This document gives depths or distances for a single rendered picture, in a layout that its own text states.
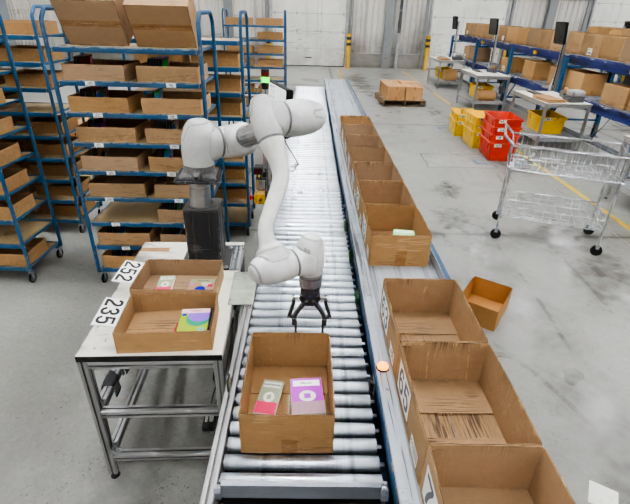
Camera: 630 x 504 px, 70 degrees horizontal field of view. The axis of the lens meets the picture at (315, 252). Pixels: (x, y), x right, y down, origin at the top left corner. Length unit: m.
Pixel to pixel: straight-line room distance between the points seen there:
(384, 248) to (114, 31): 2.25
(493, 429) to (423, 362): 0.28
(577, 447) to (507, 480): 1.54
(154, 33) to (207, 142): 1.26
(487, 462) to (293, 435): 0.56
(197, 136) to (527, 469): 1.83
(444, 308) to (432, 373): 0.42
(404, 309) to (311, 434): 0.70
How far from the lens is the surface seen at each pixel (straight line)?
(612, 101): 8.49
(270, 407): 1.66
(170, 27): 3.33
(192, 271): 2.42
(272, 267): 1.55
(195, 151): 2.28
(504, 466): 1.37
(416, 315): 1.93
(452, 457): 1.30
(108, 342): 2.09
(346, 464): 1.56
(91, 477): 2.63
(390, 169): 3.31
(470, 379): 1.68
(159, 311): 2.19
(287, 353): 1.78
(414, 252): 2.25
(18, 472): 2.79
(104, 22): 3.45
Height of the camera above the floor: 1.99
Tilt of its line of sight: 28 degrees down
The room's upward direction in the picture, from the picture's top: 2 degrees clockwise
